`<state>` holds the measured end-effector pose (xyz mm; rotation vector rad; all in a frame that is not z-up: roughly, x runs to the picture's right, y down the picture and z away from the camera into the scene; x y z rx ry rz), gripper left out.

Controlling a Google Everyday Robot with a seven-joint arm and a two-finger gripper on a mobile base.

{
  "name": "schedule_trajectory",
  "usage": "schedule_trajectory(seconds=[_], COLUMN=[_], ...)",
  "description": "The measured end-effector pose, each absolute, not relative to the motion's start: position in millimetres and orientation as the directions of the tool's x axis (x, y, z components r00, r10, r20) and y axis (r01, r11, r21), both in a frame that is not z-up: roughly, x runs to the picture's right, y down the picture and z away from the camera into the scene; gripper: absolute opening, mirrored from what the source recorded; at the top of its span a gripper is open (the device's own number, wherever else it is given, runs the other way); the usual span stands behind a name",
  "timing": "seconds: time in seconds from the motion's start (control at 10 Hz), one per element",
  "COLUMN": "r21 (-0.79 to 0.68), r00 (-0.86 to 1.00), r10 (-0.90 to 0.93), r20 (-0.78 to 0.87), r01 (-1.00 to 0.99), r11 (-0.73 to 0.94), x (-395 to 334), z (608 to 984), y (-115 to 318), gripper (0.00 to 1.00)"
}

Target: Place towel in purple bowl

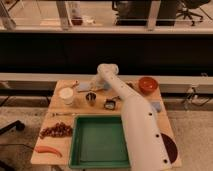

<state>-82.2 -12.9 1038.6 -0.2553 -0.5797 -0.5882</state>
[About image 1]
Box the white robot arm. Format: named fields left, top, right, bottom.
left=91, top=64, right=172, bottom=171

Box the red bowl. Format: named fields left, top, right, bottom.
left=138, top=77, right=158, bottom=95

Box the purple bowl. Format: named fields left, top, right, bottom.
left=162, top=134, right=178, bottom=163

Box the blue cup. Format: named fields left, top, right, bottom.
left=103, top=83, right=111, bottom=91

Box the small metal cup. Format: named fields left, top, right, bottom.
left=86, top=92, right=96, bottom=106

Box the small black square object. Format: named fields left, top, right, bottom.
left=104, top=99, right=116, bottom=110

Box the small tan object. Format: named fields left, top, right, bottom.
left=71, top=81, right=79, bottom=88

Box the white cup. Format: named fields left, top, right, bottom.
left=59, top=87, right=74, bottom=105

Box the green plastic tray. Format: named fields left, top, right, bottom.
left=69, top=116, right=130, bottom=169

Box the bunch of red grapes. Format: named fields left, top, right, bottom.
left=40, top=122, right=72, bottom=139

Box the blue sponge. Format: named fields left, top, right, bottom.
left=151, top=102, right=162, bottom=113

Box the orange carrot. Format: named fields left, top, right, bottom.
left=34, top=146, right=62, bottom=158

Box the black office chair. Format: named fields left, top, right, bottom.
left=176, top=0, right=211, bottom=26

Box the black handled tool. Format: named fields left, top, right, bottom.
left=112, top=96, right=121, bottom=101

